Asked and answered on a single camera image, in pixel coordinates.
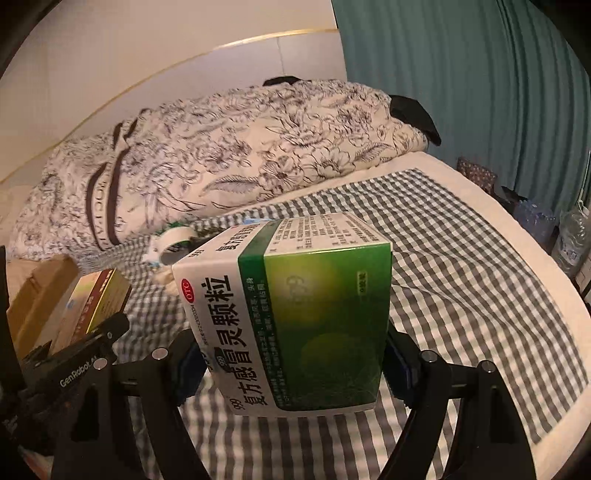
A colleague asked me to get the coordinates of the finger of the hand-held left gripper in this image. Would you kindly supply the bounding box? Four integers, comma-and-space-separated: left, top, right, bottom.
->
81, 313, 131, 352

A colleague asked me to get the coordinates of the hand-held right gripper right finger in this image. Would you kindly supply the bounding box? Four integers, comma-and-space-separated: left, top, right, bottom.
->
381, 325, 543, 480

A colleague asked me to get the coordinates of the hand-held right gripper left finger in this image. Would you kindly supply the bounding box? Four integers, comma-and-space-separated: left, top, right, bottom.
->
51, 323, 208, 480

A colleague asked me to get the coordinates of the gold and red box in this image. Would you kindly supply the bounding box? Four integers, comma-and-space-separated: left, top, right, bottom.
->
48, 268, 134, 356

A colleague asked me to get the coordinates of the brown cardboard box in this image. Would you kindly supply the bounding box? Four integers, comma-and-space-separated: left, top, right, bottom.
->
7, 254, 81, 356

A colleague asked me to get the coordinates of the green and white medicine box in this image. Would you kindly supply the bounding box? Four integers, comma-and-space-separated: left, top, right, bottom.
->
172, 211, 393, 416

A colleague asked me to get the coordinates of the white tape roll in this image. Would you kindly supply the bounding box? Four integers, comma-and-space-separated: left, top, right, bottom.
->
150, 226, 197, 268

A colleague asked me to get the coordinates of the grey checked blanket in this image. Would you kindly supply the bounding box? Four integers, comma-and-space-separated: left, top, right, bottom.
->
78, 167, 589, 480

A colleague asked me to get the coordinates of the wrapped pack of bottles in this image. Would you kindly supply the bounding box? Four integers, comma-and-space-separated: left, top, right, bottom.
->
512, 196, 557, 250

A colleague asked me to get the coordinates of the patterned box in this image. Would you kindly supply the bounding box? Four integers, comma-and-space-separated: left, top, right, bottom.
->
456, 157, 499, 192

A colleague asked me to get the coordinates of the floral white duvet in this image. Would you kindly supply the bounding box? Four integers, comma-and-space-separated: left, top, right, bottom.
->
9, 79, 428, 264

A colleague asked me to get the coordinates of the clear water bottle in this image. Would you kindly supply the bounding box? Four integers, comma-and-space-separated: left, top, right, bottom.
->
551, 203, 591, 278

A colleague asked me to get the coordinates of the black cloth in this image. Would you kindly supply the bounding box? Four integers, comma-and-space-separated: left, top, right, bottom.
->
388, 95, 444, 147

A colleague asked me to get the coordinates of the white headboard with gold trim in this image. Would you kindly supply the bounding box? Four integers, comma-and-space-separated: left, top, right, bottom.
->
0, 28, 347, 185

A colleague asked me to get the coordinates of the dark cloth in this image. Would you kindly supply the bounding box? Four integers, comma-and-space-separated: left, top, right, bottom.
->
263, 75, 310, 88

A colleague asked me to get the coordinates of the green curtain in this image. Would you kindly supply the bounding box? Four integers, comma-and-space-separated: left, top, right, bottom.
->
331, 0, 591, 222

